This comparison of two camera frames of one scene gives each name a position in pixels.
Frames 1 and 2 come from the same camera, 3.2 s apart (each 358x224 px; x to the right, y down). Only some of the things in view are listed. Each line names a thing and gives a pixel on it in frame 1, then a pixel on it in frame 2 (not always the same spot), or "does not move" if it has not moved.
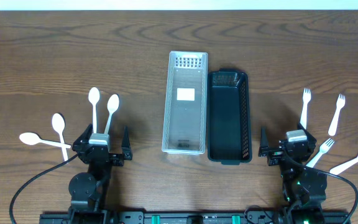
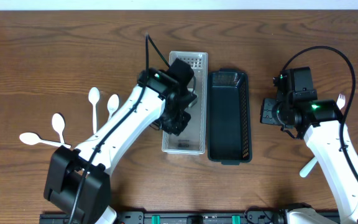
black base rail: x=192 y=217 does not move
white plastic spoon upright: x=94 y=96 does not move
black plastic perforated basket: x=228 y=111 does not move
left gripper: x=110 y=156 -> x=179 y=121
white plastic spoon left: x=58 y=123 does not move
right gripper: x=278 y=151 -> x=266 y=111
